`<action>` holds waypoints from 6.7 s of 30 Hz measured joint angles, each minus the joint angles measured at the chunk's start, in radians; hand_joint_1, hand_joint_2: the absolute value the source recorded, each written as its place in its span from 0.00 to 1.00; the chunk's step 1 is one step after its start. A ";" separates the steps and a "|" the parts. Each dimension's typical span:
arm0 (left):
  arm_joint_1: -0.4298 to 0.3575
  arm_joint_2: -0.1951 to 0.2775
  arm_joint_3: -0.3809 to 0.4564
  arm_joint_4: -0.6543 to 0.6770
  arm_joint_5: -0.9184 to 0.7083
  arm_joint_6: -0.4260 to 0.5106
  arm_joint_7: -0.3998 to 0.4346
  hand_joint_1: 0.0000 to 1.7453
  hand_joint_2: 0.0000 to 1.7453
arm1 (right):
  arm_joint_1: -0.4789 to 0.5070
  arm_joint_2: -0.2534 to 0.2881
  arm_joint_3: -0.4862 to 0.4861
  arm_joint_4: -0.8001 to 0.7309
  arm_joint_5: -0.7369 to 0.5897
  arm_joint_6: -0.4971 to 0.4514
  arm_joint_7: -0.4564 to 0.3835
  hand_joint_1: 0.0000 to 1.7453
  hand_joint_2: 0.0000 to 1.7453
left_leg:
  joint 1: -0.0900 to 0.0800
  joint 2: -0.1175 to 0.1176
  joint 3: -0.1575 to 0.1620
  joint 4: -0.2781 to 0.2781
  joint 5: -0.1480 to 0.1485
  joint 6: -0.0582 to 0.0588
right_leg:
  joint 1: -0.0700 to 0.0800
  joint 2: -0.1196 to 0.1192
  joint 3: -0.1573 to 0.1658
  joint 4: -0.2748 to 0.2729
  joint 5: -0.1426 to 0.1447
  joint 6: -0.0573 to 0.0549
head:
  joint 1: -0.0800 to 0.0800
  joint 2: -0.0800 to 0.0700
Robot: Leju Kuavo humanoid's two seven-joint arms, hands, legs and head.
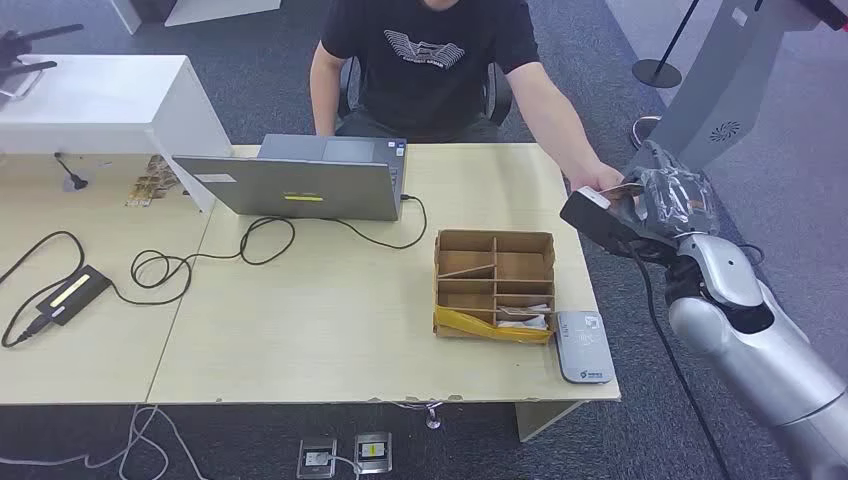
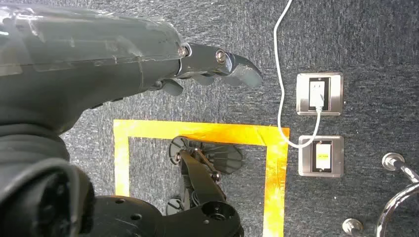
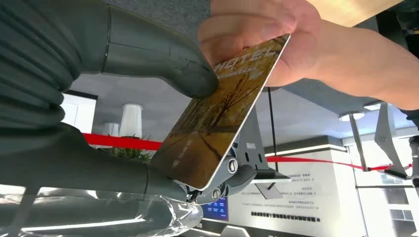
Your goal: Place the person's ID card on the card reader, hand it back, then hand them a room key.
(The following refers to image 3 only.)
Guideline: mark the blue display screen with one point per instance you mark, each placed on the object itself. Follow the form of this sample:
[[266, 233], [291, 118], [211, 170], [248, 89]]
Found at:
[[216, 209]]

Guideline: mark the red barrier belt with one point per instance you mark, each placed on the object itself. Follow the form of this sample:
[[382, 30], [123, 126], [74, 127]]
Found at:
[[121, 142]]

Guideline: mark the white board with text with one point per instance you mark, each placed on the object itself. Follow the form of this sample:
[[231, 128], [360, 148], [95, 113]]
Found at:
[[294, 202]]

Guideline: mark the green plant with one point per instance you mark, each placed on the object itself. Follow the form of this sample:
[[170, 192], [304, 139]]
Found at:
[[131, 152]]

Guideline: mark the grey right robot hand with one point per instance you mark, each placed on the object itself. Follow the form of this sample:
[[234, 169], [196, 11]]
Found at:
[[98, 170]]

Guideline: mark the short white plant pot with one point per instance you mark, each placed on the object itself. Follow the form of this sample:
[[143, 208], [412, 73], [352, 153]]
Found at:
[[111, 130]]

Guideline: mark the white panel black trim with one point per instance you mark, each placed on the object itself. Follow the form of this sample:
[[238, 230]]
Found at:
[[80, 114]]

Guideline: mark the tall white plant pot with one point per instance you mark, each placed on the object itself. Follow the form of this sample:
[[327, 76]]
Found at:
[[131, 121]]

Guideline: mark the black stanchion post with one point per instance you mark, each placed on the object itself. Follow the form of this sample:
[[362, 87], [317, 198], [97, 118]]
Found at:
[[271, 130]]

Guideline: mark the grey kiosk stand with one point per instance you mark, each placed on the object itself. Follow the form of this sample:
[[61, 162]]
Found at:
[[388, 140], [255, 147]]

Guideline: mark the white glass shelf unit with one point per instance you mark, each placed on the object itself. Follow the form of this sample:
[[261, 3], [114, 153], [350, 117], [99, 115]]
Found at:
[[386, 209]]

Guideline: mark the silver stanchion post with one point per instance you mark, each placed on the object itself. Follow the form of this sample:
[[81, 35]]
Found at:
[[356, 140]]

